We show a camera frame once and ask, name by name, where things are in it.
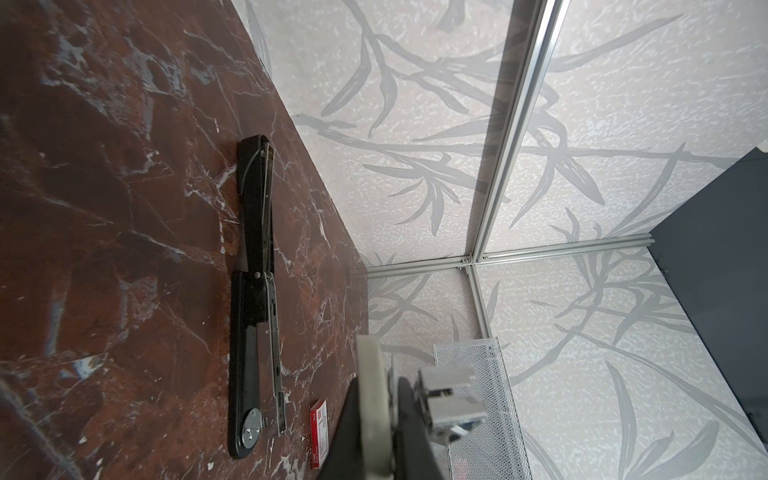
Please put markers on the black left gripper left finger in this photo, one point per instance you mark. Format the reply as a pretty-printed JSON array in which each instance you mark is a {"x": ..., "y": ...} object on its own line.
[{"x": 345, "y": 457}]

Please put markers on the aluminium rear cross bar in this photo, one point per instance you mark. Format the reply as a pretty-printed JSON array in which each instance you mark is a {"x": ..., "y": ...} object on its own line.
[{"x": 418, "y": 267}]

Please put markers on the aluminium frame post right rear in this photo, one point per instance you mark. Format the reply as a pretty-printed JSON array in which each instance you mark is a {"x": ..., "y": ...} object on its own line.
[{"x": 527, "y": 51}]

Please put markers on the dark grey panel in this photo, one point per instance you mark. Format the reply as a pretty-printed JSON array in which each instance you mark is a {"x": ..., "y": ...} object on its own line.
[{"x": 712, "y": 251}]

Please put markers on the white red staple box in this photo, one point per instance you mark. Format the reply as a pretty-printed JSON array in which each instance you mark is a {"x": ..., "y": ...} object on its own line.
[{"x": 319, "y": 430}]

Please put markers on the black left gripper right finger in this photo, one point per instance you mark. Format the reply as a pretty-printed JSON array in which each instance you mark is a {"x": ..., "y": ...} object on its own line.
[{"x": 413, "y": 455}]

